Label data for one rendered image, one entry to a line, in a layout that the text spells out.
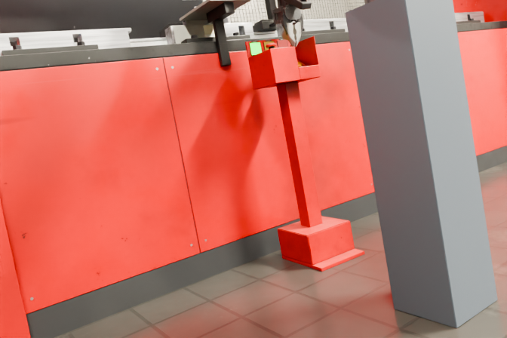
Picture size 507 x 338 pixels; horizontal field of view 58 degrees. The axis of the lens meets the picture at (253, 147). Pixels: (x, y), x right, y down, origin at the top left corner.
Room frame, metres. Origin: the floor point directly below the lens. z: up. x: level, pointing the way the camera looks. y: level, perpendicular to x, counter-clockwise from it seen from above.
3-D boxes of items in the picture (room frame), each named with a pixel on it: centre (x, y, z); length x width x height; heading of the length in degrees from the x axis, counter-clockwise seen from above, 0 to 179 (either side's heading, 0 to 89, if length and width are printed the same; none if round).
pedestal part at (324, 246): (1.68, -0.18, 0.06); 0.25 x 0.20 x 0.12; 29
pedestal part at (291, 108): (1.71, -0.17, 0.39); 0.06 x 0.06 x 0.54; 29
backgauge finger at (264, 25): (2.34, -0.22, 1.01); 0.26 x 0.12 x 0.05; 33
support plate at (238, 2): (1.81, 0.05, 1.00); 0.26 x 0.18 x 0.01; 33
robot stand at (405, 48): (1.14, -0.41, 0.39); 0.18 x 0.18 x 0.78; 33
